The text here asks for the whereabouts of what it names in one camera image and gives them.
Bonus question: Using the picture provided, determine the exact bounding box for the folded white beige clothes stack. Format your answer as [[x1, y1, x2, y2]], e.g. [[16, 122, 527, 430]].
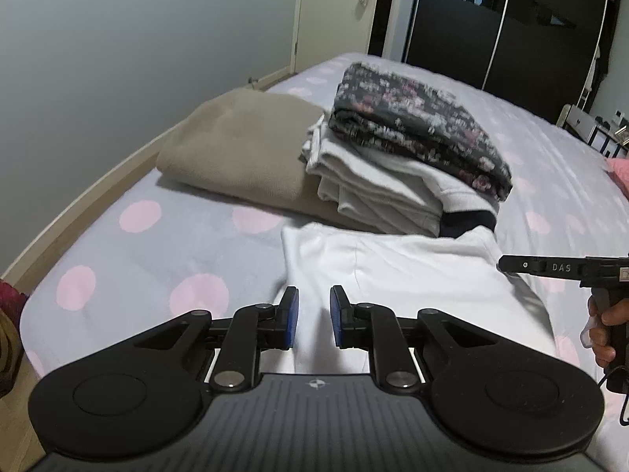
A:
[[302, 114, 499, 238]]

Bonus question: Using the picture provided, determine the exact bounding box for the pink pillow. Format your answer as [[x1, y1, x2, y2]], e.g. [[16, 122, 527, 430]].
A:
[[607, 158, 629, 191]]

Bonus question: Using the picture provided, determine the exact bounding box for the white t-shirt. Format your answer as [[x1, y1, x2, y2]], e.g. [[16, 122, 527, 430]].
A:
[[281, 224, 557, 374]]

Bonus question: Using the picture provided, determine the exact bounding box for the black sliding wardrobe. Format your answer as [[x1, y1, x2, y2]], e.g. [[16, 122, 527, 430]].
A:
[[368, 0, 626, 109]]

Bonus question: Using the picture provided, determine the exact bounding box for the person's right hand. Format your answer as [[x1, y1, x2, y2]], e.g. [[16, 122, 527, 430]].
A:
[[587, 295, 629, 369]]

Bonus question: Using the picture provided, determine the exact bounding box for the dark floral folded garment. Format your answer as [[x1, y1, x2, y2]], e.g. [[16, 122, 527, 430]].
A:
[[328, 62, 513, 203]]

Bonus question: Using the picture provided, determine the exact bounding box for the white door with handle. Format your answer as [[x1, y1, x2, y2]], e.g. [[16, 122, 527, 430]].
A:
[[295, 0, 376, 72]]

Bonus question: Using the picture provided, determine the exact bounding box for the white bedside table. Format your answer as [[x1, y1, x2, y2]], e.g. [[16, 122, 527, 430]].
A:
[[557, 105, 628, 159]]

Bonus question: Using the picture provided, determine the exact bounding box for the taupe folded blanket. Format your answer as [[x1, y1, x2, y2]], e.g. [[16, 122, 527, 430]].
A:
[[156, 88, 375, 232]]

